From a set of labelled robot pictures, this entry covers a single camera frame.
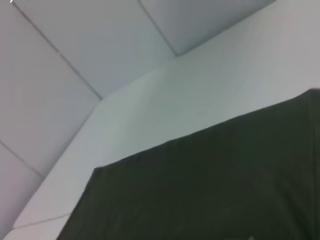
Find dark green t-shirt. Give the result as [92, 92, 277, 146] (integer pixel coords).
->
[55, 87, 320, 240]

